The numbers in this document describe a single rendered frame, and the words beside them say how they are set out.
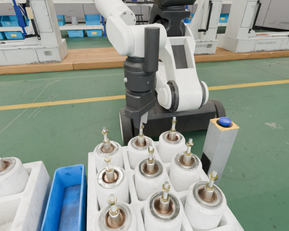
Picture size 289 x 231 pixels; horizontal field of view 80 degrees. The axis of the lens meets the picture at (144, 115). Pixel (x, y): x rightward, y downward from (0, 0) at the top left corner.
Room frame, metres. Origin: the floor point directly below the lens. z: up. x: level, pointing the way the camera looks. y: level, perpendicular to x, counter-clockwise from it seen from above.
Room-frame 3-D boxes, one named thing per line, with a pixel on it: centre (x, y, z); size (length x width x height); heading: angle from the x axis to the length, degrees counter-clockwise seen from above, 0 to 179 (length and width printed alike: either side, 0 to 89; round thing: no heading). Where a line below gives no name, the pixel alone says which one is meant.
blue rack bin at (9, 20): (4.63, 3.09, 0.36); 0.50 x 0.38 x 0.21; 11
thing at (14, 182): (0.35, 0.43, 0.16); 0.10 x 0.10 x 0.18
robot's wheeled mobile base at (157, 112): (1.07, -0.10, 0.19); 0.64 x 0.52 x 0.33; 12
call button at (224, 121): (0.49, -0.28, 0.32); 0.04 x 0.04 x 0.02
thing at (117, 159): (0.43, 0.13, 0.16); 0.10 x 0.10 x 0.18
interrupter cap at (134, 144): (0.46, 0.01, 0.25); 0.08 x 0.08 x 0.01
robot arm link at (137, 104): (0.46, 0.01, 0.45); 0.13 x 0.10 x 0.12; 145
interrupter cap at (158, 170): (0.35, -0.02, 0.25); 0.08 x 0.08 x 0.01
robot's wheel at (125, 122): (0.77, 0.10, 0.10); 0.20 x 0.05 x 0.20; 12
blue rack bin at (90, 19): (5.01, 1.31, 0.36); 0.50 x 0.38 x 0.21; 12
